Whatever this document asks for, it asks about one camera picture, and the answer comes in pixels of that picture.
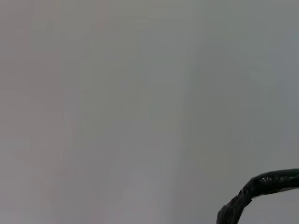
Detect black round teapot with handle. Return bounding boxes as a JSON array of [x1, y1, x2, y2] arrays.
[[215, 168, 299, 224]]

